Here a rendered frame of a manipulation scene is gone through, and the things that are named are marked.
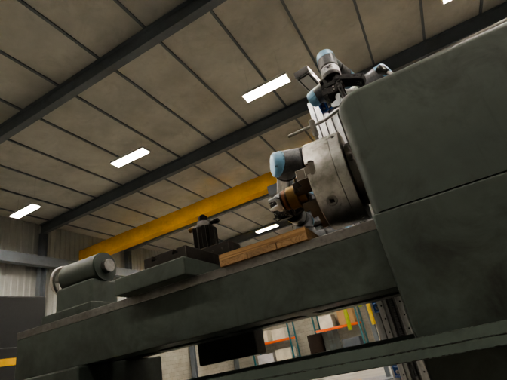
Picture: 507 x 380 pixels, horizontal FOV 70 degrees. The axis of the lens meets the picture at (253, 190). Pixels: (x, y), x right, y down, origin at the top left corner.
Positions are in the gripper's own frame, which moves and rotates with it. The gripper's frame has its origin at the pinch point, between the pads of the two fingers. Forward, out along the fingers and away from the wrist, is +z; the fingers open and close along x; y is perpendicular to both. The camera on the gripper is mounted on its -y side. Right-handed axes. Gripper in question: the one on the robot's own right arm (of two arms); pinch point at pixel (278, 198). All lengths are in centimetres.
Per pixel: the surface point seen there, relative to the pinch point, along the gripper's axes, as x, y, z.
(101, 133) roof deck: 656, 696, -532
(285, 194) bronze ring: 0.3, -3.3, 0.4
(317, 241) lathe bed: -23.2, -13.3, 13.3
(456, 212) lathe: -28, -49, 18
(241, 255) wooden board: -20.5, 10.9, 15.1
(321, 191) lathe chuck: -7.9, -18.1, 10.3
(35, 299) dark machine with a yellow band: 84, 457, -209
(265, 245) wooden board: -19.7, 2.2, 14.9
